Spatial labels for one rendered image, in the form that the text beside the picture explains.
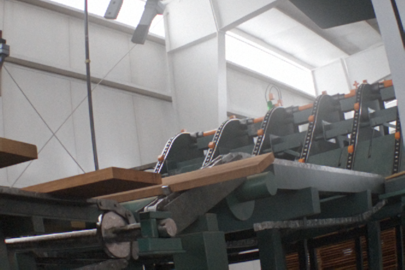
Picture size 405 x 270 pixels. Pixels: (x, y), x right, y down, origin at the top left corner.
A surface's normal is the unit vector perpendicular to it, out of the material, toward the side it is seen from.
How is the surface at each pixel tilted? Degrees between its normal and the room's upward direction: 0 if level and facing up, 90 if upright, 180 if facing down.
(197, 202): 90
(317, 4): 180
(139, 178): 90
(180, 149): 90
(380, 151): 47
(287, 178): 90
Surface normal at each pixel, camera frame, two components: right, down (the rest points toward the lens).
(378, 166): -0.47, -0.75
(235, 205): 0.84, -0.23
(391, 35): -0.44, -0.14
